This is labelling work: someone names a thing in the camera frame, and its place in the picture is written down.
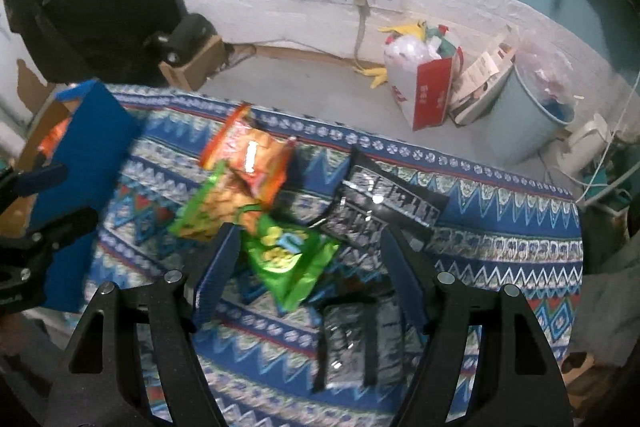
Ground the orange peanut snack packet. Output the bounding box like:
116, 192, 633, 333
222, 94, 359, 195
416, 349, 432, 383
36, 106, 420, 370
199, 103, 253, 172

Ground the grey cloth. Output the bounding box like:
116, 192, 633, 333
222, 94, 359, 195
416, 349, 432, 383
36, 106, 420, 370
570, 237, 636, 358

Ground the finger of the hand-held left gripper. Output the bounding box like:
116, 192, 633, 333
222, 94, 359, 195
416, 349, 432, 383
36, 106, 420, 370
0, 162, 69, 200
15, 206, 99, 258

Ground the white printed booklet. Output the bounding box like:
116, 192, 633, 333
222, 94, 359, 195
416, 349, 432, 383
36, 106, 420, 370
447, 24, 518, 126

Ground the yellow banana peel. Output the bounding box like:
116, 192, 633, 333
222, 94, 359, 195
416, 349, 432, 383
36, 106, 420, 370
376, 21, 426, 38
352, 64, 391, 90

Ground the green cracker snack packet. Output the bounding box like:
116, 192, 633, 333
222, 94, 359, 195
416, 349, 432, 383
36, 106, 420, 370
167, 159, 261, 243

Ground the large orange-red snack packet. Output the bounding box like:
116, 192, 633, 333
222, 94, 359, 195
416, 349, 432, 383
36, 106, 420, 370
37, 117, 73, 155

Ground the light blue trash bin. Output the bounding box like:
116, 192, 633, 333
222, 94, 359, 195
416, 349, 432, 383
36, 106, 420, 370
482, 52, 576, 165

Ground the blue-rimmed cardboard box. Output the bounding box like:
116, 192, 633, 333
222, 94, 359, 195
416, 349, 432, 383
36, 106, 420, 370
10, 79, 146, 313

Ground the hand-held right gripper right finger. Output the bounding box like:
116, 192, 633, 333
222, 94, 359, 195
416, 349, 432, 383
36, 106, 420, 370
381, 224, 573, 427

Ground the white plastic bag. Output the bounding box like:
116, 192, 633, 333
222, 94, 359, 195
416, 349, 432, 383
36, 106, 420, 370
384, 32, 441, 72

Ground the green chip snack packet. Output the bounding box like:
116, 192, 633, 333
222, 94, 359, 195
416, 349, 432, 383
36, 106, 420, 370
241, 212, 341, 315

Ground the grey plug cable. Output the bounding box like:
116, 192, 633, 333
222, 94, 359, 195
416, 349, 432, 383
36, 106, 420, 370
352, 0, 373, 68

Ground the blue patterned blanket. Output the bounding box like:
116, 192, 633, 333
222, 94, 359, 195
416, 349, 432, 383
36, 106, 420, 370
82, 84, 586, 427

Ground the wooden box with black object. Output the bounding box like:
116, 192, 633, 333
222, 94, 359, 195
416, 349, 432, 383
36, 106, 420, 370
159, 34, 228, 92

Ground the orange snack packet white label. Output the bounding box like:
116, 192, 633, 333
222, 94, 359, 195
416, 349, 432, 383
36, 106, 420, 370
232, 127, 297, 208

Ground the black silver snack packet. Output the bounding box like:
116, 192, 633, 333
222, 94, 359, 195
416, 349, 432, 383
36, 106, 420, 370
310, 294, 426, 393
320, 147, 451, 253

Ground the clear plastic bin liner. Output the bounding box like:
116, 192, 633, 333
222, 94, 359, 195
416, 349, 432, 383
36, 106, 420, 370
515, 27, 576, 108

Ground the red and white paper bag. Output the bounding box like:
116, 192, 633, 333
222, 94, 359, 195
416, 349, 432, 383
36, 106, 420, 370
385, 46, 466, 132

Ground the torn white cardboard sheet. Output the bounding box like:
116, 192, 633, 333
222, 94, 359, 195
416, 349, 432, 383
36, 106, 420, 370
0, 0, 56, 132

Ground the white electric kettle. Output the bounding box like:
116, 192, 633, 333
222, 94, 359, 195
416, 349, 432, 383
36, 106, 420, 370
542, 112, 616, 188

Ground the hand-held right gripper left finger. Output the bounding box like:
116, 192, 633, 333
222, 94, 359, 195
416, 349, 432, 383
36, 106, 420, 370
55, 222, 243, 427

